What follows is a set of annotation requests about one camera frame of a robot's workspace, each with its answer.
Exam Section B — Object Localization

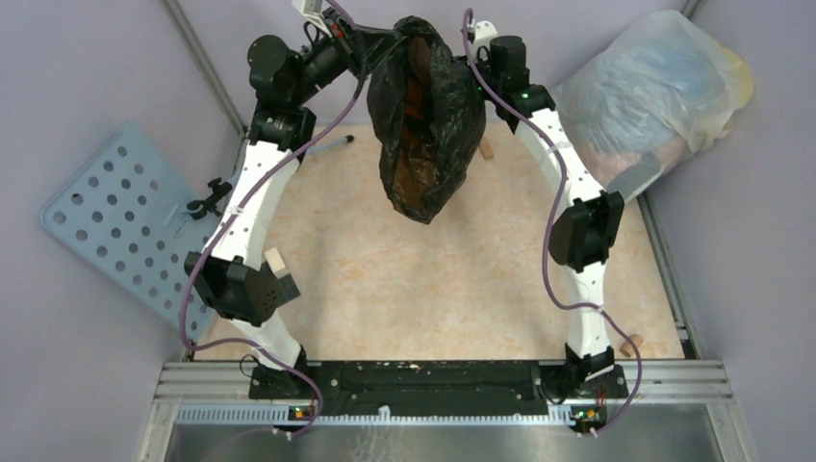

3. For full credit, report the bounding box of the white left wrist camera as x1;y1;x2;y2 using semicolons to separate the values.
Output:
292;0;333;35

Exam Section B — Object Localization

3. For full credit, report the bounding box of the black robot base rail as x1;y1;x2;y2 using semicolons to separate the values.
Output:
247;360;628;420

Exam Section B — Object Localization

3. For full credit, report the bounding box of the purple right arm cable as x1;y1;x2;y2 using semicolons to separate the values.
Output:
461;7;644;438

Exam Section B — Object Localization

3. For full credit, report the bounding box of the large translucent trash bag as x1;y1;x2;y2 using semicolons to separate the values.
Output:
552;11;754;201

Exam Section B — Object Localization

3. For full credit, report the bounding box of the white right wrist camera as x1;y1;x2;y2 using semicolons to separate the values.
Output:
470;20;498;61

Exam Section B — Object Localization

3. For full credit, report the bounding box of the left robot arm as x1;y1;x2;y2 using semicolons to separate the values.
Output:
185;20;405;398

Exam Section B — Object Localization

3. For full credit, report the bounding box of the white cable comb strip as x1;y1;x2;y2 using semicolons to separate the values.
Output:
175;404;575;427

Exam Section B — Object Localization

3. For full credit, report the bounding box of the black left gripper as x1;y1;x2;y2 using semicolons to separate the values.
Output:
289;6;402;106

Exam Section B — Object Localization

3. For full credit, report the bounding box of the light blue perforated board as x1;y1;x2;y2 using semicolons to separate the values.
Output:
41;122;219;327

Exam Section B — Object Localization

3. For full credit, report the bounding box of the light blue tripod stand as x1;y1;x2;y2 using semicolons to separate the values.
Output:
182;134;355;220

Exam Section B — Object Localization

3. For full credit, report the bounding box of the white cube block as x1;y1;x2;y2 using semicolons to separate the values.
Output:
264;247;290;279

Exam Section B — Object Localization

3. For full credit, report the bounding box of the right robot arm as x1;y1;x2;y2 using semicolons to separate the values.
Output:
463;32;625;397

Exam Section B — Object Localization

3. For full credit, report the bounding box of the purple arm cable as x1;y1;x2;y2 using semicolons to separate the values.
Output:
461;7;644;438
178;0;371;441

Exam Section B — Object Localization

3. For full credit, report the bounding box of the dark grey flat plate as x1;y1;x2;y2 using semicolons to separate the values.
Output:
273;273;300;306

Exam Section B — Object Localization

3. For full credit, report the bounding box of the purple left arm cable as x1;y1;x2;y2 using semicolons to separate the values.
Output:
178;0;371;441

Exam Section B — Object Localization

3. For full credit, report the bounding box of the black trash bag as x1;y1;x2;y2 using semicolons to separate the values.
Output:
367;16;486;224

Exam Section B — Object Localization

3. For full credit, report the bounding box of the flat wooden block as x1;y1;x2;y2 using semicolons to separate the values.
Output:
479;138;495;160

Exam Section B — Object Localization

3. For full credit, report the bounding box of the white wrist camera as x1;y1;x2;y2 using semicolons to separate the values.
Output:
292;0;333;35
470;20;498;61

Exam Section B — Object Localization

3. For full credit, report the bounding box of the wooden cylinder block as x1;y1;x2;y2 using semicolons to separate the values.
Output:
620;334;644;358

